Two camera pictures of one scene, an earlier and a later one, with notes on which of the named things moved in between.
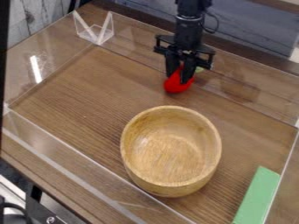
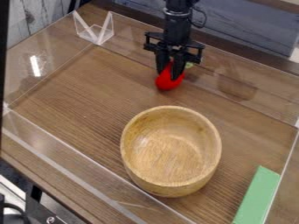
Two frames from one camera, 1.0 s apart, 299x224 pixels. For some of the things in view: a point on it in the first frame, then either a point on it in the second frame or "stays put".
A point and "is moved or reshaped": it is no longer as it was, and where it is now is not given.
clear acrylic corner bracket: (95, 33) stays put
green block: (255, 206) stays put
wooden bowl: (171, 147) stays put
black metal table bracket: (37, 213) stays put
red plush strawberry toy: (172, 82) is moved or reshaped
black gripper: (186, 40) -> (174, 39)
